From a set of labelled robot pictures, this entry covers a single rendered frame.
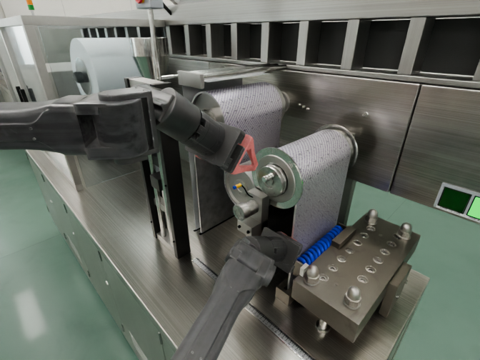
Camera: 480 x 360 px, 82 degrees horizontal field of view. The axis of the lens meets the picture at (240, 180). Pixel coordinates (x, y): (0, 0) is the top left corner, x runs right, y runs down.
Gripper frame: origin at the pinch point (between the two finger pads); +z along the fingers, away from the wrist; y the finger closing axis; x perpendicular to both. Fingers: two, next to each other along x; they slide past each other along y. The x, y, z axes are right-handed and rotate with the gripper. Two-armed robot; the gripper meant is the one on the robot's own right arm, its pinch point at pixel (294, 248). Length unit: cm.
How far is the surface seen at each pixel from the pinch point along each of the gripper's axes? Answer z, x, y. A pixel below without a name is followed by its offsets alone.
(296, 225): -4.9, 6.2, 0.3
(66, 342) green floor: 9, -118, -108
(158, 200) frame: -11.9, -6.3, -43.2
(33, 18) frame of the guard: -45, 34, -102
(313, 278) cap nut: -2.2, -3.3, 7.8
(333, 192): 8.7, 16.4, 0.2
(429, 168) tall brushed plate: 17.9, 30.7, 16.9
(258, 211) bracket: -9.7, 5.8, -7.9
